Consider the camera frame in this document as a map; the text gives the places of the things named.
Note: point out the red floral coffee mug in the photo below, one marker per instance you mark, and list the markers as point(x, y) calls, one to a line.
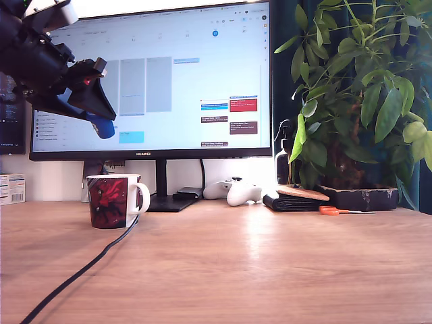
point(109, 202)

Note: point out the black leather wallet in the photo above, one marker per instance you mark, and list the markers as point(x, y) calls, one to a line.
point(290, 204)

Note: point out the white game controller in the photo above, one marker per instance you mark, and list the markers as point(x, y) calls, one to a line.
point(239, 195)

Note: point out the blue coffee capsule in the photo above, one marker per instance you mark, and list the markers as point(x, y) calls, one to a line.
point(104, 130)

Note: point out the black Huawei computer monitor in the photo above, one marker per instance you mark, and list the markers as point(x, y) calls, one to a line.
point(185, 84)

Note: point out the white medicine box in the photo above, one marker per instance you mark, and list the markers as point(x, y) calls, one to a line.
point(11, 190)

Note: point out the dark spray bottle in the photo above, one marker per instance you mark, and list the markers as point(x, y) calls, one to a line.
point(283, 165)

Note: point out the white gripper camera box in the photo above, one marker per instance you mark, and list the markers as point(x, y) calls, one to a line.
point(62, 11)

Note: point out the small black hub box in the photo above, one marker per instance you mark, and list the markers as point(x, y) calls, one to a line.
point(189, 193)

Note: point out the black rectangular planter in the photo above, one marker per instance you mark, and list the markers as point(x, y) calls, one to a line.
point(361, 200)

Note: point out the green leafy houseplant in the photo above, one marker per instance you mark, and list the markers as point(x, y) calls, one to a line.
point(371, 84)

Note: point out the round cork coaster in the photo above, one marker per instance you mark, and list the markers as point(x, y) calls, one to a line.
point(303, 194)

